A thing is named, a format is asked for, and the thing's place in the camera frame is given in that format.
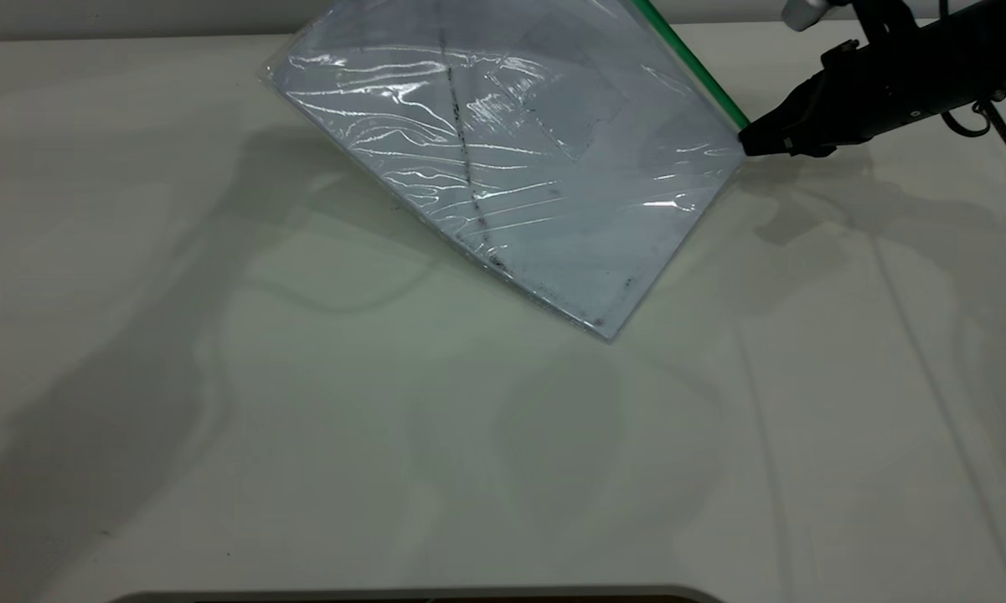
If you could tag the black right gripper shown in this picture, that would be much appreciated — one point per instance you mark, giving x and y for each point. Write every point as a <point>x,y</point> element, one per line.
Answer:
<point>905,75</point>

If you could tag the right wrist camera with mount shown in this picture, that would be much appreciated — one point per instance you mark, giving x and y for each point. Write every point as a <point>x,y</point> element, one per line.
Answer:
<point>884,21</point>

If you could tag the clear zipper bag green zip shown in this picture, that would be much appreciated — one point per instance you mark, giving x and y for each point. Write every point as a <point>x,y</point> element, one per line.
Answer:
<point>536,167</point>

